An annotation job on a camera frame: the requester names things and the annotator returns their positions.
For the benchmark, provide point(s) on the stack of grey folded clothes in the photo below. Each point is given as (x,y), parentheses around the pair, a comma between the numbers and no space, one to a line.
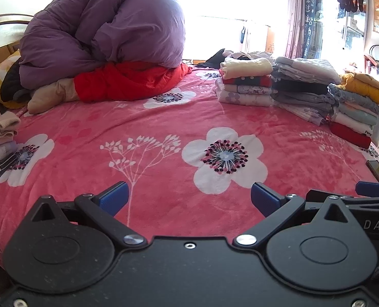
(301,102)

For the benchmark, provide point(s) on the stack of floral folded clothes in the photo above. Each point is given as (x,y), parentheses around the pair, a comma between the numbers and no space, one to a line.
(243,97)

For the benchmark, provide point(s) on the cardboard box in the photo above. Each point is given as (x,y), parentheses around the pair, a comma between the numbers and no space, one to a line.
(274,40)

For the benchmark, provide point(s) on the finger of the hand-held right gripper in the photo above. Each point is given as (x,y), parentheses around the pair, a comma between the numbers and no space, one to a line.
(375,188)
(368,201)

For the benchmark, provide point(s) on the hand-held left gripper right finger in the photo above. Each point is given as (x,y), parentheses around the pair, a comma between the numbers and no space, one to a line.
(264,198)

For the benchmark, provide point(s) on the stack of clothes, yellow jacket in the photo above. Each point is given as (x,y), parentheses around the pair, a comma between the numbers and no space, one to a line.
(352,124)

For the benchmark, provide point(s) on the pink curtain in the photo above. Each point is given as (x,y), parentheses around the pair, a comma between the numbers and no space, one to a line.
(296,16)

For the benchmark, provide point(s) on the red quilt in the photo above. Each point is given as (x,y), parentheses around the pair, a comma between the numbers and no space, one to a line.
(128,83)

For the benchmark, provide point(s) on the black cloth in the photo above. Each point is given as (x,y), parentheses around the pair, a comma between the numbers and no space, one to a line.
(213,60)

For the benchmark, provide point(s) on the beige ribbed folded garment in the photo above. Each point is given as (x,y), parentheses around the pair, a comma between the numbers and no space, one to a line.
(0,124)

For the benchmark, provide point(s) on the pink floral blanket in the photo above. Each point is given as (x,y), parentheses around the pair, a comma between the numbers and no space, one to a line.
(163,121)

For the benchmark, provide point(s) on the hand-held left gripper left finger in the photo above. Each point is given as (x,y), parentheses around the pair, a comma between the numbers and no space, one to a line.
(114,198)

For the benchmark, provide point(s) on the black garment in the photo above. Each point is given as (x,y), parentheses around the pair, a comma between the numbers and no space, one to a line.
(10,81)

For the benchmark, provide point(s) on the dark hanging banner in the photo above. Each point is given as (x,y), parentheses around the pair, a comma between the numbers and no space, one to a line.
(311,12)

